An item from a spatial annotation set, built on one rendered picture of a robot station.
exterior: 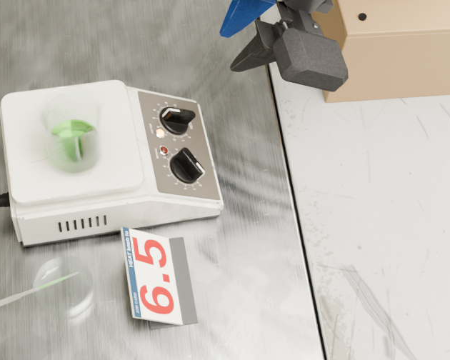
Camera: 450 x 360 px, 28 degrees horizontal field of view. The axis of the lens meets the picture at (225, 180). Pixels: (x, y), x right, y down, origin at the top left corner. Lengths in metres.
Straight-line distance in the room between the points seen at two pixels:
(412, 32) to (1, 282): 0.47
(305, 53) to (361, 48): 0.22
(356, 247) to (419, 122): 0.17
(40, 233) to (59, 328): 0.09
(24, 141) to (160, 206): 0.14
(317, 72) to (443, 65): 0.30
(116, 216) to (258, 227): 0.15
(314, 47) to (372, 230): 0.27
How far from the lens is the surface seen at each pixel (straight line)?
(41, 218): 0.83
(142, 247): 0.85
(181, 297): 0.86
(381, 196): 0.94
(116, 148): 0.83
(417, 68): 0.97
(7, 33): 1.03
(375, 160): 0.96
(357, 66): 0.94
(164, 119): 0.88
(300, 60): 0.70
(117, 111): 0.85
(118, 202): 0.83
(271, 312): 0.86
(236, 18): 0.81
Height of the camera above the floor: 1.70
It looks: 60 degrees down
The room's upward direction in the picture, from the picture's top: 9 degrees clockwise
